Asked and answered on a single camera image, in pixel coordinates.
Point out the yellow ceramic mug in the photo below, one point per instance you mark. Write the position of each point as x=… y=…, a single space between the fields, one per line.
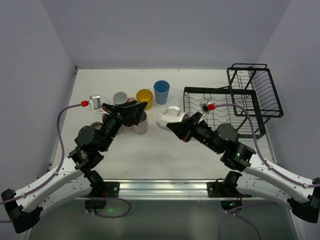
x=145 y=95

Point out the white ceramic cup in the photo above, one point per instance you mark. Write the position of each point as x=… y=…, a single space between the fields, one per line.
x=171 y=114

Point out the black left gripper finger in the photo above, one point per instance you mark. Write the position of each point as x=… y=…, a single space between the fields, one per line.
x=113 y=110
x=132 y=113

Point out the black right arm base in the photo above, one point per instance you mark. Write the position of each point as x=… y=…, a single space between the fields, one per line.
x=225 y=188

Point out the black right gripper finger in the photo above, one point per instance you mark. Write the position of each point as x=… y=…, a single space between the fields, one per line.
x=183 y=129
x=194 y=119

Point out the aluminium mounting rail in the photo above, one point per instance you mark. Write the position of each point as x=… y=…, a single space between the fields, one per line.
x=167 y=189

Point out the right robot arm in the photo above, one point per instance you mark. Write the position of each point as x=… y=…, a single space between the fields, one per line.
x=251 y=174

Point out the black two-tier dish rack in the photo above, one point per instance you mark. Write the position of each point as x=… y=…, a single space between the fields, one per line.
x=247 y=102

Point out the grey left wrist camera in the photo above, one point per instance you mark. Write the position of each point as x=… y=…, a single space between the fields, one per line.
x=95 y=103

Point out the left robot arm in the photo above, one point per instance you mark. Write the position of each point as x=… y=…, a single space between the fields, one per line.
x=23 y=205

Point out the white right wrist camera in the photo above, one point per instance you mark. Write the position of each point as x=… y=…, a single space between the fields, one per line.
x=207 y=106

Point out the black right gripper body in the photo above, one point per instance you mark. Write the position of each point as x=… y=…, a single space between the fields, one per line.
x=192 y=128

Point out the salmon polka dot mug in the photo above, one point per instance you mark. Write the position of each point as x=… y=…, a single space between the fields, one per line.
x=120 y=98

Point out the light blue plastic cup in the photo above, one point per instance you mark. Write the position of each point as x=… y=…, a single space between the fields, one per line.
x=161 y=90

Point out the small speckled glass cup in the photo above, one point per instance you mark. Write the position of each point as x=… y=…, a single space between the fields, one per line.
x=96 y=125

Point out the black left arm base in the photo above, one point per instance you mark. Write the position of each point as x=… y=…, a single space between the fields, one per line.
x=99 y=194

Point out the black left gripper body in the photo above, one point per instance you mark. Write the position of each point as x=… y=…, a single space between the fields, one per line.
x=119 y=115

